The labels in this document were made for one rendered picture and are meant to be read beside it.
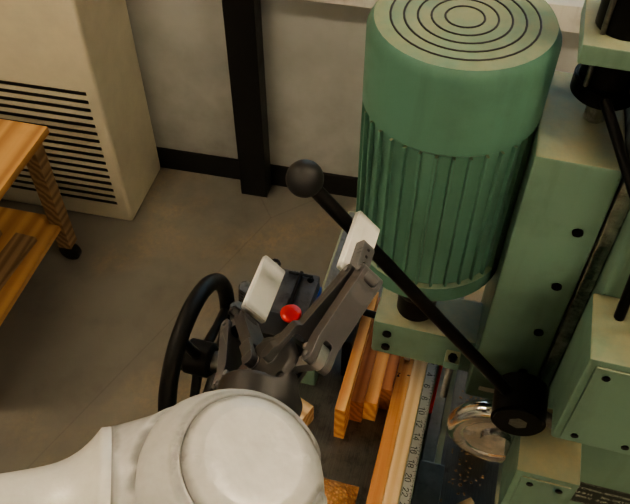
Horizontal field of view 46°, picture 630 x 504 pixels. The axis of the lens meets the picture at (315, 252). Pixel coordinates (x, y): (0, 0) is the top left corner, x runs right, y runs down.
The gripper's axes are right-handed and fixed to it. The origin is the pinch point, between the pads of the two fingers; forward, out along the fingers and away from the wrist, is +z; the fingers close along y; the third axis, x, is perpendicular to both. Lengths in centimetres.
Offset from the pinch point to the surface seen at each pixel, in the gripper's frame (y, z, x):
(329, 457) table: -26.6, -2.2, -30.9
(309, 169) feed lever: 7.7, -0.3, 8.4
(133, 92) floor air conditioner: -133, 125, 2
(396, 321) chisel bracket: -11.0, 11.0, -22.6
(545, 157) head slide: 21.7, 7.4, -5.8
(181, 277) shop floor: -142, 86, -45
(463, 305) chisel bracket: -5.3, 16.0, -28.3
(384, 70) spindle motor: 15.1, 7.6, 9.4
